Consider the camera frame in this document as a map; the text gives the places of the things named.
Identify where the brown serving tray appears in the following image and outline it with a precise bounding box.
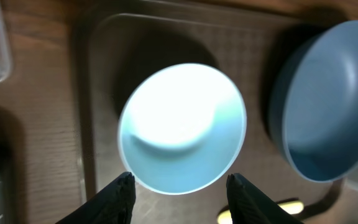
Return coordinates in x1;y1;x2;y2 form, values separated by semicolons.
71;1;346;223

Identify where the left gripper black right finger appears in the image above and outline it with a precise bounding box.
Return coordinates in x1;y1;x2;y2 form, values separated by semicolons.
226;173;303;224

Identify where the dark blue plate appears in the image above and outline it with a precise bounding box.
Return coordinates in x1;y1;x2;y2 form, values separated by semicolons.
267;21;358;182

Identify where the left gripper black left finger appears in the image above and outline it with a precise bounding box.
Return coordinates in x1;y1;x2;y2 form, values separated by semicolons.
57;172;136;224

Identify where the light blue bowl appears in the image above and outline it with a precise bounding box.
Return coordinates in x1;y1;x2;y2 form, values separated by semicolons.
117;63;247;195

